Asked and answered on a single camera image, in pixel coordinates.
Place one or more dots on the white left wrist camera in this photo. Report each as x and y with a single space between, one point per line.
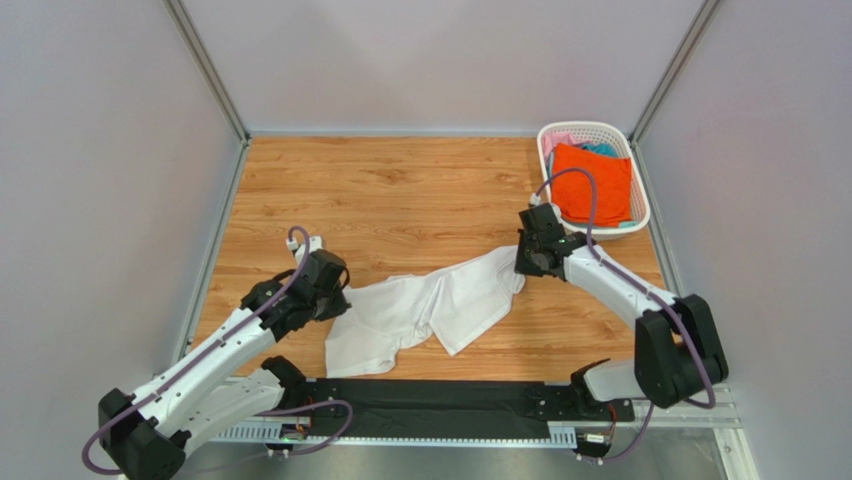
300 248

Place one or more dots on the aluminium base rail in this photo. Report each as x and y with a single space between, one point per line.
682 415

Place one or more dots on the aluminium frame post right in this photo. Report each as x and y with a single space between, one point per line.
691 39

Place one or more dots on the aluminium frame post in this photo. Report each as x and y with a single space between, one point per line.
195 44
691 39

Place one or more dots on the aluminium frame post left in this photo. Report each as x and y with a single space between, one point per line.
195 44

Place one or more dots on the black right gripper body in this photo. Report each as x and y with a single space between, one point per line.
526 259

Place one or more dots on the teal t shirt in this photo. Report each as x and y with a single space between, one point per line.
603 149

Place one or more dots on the orange t shirt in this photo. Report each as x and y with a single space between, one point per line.
572 192

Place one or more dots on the white t shirt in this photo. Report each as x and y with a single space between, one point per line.
455 304

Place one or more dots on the pink t shirt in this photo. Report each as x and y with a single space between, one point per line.
549 140

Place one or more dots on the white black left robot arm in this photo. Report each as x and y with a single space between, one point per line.
150 432

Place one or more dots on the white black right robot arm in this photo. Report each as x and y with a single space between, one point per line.
677 350

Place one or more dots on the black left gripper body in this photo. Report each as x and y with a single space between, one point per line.
330 305

